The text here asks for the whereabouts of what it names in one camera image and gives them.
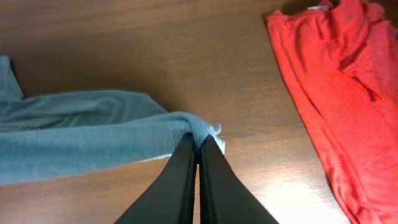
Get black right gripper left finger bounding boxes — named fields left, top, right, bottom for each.
left=115, top=133, right=197, bottom=224

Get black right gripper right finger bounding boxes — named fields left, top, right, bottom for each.
left=199, top=135, right=277, bottom=224

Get light blue t-shirt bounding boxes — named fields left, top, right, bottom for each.
left=1, top=56, right=221, bottom=185

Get red garment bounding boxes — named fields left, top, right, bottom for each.
left=266, top=0, right=397, bottom=223

